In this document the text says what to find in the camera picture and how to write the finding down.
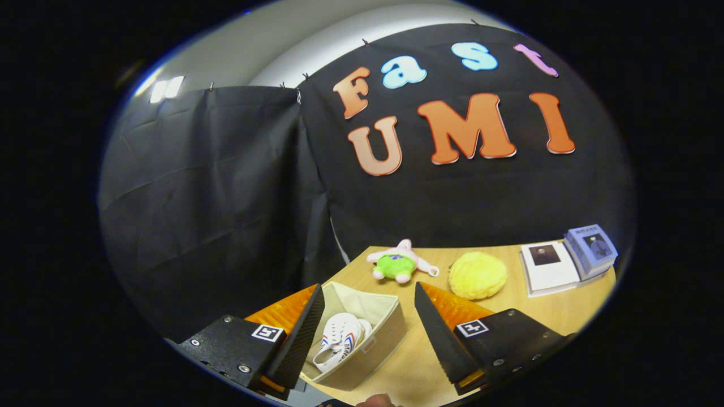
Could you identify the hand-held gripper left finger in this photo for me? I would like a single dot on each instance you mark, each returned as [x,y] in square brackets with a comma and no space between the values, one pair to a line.
[298,339]

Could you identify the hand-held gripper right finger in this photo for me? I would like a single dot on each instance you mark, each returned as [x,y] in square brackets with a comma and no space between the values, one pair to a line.
[441,339]

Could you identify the beige fabric storage box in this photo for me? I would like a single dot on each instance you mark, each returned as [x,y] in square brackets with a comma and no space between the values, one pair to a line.
[390,333]

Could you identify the yellow fluffy plush ball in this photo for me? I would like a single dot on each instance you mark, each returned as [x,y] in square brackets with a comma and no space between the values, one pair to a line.
[478,276]

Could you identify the pink and green plush toy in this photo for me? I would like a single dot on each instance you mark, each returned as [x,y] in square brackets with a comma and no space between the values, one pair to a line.
[396,264]

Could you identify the white book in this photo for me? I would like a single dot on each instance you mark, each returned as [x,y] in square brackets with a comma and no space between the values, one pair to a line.
[551,274]

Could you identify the black backdrop cloth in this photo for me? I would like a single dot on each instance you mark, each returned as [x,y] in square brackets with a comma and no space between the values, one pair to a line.
[226,198]

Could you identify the blue book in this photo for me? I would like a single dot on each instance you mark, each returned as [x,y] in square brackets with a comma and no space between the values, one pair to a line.
[594,249]

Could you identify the ceiling light panel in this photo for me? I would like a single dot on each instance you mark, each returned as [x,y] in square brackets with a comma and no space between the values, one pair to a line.
[168,89]

